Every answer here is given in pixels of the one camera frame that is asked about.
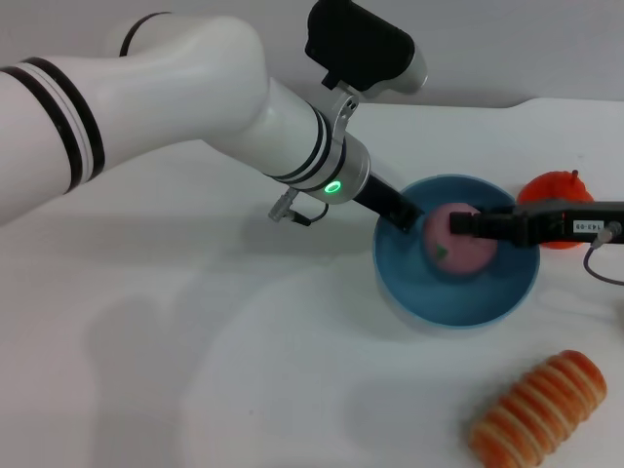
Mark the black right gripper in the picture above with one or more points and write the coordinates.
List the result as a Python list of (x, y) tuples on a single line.
[(560, 222)]

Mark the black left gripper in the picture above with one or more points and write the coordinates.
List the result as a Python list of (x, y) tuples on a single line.
[(382, 197)]

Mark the pink peach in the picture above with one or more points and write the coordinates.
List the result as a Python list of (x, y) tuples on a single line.
[(451, 248)]

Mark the blue bowl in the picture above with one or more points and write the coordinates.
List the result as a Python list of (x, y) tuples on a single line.
[(453, 292)]

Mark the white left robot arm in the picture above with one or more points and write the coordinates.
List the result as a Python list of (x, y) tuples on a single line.
[(161, 102)]

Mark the orange-red fruit with stem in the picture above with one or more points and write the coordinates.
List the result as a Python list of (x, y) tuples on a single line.
[(553, 187)]

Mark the striped orange bread roll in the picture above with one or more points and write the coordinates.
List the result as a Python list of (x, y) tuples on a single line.
[(536, 409)]

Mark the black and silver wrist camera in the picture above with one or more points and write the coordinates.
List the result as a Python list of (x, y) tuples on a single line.
[(361, 46)]

